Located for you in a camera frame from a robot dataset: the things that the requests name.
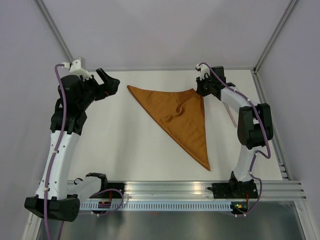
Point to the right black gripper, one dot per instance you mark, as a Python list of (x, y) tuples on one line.
[(199, 90)]

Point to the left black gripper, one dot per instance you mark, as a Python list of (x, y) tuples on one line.
[(109, 88)]

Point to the knife with pink handle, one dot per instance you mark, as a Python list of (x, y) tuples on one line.
[(231, 115)]

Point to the brown cloth napkin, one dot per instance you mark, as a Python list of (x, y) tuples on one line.
[(181, 115)]

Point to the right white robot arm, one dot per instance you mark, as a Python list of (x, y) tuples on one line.
[(254, 131)]

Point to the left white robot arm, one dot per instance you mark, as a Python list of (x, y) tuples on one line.
[(53, 199)]

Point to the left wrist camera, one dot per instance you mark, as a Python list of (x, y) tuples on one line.
[(76, 68)]

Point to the left aluminium frame post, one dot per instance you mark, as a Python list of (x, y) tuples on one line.
[(54, 30)]

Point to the aluminium frame post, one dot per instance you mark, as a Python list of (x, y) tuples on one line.
[(275, 34), (54, 30)]

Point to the aluminium mounting rail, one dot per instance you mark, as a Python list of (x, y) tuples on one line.
[(283, 190)]

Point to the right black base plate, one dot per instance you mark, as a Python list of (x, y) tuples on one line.
[(234, 191)]

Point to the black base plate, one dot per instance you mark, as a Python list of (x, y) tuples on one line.
[(234, 191), (120, 186)]

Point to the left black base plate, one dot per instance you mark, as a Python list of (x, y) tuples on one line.
[(120, 186)]

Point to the right aluminium frame post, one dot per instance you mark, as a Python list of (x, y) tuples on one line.
[(275, 34)]

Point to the white slotted cable duct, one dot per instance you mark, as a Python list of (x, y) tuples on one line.
[(207, 206)]

